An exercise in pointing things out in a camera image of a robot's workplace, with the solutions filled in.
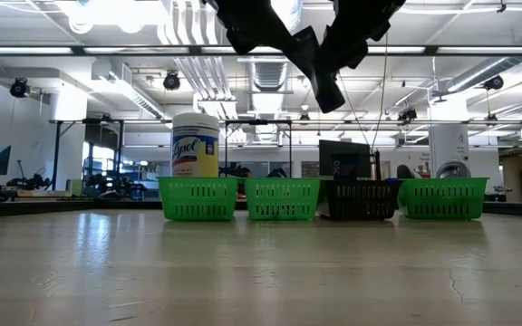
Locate green plastic basket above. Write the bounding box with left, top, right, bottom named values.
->
left=244, top=177, right=322, bottom=222
left=399, top=177, right=489, bottom=222
left=158, top=176, right=239, bottom=222

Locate black monitor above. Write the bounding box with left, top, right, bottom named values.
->
left=318, top=139, right=373, bottom=181

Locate silver ventilation duct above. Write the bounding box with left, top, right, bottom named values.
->
left=246, top=58, right=291, bottom=94

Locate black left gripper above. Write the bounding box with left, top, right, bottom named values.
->
left=202, top=0, right=346, bottom=114

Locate black ceiling spotlight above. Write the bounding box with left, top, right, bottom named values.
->
left=484, top=74, right=505, bottom=91
left=9, top=77, right=31, bottom=99
left=396, top=107, right=419, bottom=124
left=162, top=71, right=182, bottom=91

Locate yellow white wipes canister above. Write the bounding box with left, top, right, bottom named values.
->
left=170, top=111, right=221, bottom=178

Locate black workstation frame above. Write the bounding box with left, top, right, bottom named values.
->
left=48, top=117, right=295, bottom=192

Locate white round column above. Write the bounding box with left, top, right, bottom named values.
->
left=427, top=97, right=471, bottom=178

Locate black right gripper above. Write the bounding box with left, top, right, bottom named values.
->
left=320, top=0, right=407, bottom=76

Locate grey round air duct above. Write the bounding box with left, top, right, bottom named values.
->
left=441, top=22, right=522, bottom=94

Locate black plastic basket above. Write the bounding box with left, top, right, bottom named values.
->
left=317, top=178, right=401, bottom=222

